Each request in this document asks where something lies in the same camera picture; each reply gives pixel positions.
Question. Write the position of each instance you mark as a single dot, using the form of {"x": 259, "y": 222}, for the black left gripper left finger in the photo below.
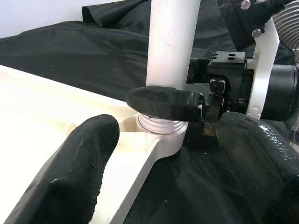
{"x": 70, "y": 177}

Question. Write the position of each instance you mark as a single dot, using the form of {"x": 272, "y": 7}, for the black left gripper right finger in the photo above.
{"x": 259, "y": 163}

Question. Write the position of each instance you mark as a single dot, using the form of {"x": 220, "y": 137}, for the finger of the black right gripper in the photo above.
{"x": 196, "y": 70}
{"x": 163, "y": 105}

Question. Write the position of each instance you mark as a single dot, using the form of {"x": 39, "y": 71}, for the white plastic table leg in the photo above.
{"x": 172, "y": 42}

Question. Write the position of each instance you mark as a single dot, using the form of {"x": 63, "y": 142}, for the white plastic table top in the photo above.
{"x": 35, "y": 112}

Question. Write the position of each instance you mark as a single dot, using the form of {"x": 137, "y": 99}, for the black table cloth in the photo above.
{"x": 93, "y": 58}

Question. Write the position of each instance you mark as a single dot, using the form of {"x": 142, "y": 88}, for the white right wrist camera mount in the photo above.
{"x": 266, "y": 58}

